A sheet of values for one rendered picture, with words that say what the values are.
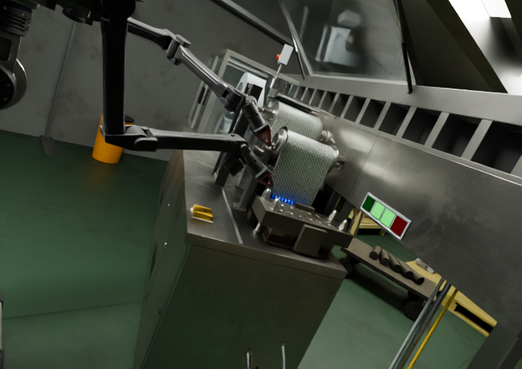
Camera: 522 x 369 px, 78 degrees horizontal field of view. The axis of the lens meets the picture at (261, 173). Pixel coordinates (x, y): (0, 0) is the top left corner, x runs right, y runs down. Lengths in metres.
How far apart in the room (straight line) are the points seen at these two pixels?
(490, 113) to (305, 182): 0.70
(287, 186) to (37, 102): 3.53
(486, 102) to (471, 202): 0.29
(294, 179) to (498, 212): 0.74
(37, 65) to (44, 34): 0.34
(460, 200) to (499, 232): 0.14
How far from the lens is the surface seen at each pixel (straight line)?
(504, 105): 1.10
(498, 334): 1.14
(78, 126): 4.56
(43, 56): 4.36
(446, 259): 1.03
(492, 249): 0.97
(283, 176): 1.36
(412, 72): 1.38
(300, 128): 1.59
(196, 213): 1.21
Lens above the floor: 1.39
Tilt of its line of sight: 12 degrees down
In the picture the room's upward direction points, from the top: 23 degrees clockwise
